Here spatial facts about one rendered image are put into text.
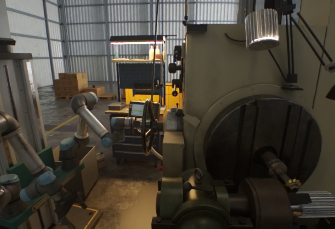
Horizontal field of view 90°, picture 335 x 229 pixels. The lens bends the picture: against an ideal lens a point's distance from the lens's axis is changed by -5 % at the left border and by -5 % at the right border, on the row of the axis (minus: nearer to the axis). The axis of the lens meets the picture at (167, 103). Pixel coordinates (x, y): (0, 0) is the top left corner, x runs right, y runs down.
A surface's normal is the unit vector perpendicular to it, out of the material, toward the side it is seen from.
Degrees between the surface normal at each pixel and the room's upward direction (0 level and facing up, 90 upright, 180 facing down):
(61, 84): 90
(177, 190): 21
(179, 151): 90
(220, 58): 90
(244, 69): 90
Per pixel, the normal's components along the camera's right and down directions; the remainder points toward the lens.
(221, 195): -0.02, -0.77
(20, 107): 0.98, 0.05
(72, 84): -0.10, 0.24
